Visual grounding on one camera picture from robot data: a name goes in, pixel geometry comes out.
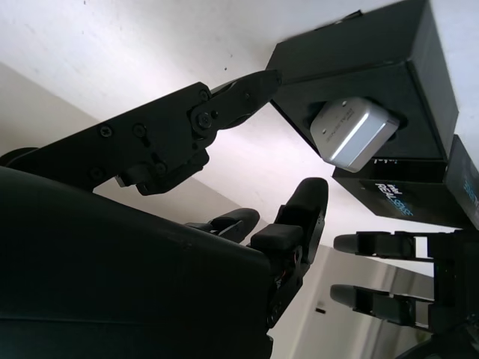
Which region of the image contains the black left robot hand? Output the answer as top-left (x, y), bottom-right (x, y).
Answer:
top-left (331, 224), bottom-right (479, 359)

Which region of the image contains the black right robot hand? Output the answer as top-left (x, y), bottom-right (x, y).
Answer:
top-left (0, 70), bottom-right (330, 359)

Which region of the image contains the small silver RealSense camera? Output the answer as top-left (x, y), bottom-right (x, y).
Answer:
top-left (309, 96), bottom-right (400, 174)

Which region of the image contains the black RealSense box lid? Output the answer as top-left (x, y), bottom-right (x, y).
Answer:
top-left (332, 134), bottom-right (479, 230)

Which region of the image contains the black box base with insert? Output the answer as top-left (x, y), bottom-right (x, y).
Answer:
top-left (263, 0), bottom-right (460, 171)

